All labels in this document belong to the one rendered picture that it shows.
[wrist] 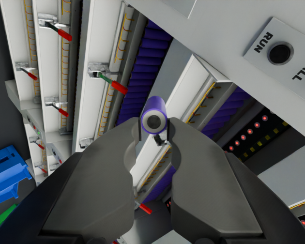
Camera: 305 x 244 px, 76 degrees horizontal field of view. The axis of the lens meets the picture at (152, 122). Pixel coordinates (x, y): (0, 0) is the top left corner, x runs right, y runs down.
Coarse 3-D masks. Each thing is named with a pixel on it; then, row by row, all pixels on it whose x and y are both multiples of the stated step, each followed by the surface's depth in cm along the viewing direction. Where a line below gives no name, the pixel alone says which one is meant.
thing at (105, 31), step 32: (96, 0) 31; (96, 32) 35; (128, 32) 38; (160, 32) 39; (96, 64) 40; (128, 64) 41; (160, 64) 46; (96, 96) 47; (128, 96) 49; (96, 128) 56
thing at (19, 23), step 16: (0, 0) 55; (16, 0) 56; (16, 16) 59; (32, 16) 60; (16, 32) 62; (32, 32) 64; (16, 48) 66; (32, 48) 68; (16, 64) 69; (32, 64) 72; (16, 80) 75; (32, 80) 77; (32, 96) 83
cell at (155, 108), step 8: (152, 96) 18; (152, 104) 14; (160, 104) 15; (144, 112) 13; (152, 112) 13; (160, 112) 13; (144, 120) 13; (152, 120) 13; (160, 120) 13; (144, 128) 13; (152, 128) 13; (160, 128) 13
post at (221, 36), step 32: (128, 0) 26; (160, 0) 23; (224, 0) 19; (256, 0) 17; (288, 0) 16; (192, 32) 22; (224, 32) 20; (256, 32) 18; (224, 64) 21; (256, 96) 20; (288, 96) 18
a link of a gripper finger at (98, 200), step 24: (96, 144) 10; (120, 144) 10; (96, 168) 8; (120, 168) 8; (72, 192) 7; (96, 192) 7; (120, 192) 7; (48, 216) 6; (72, 216) 6; (96, 216) 6; (120, 216) 7
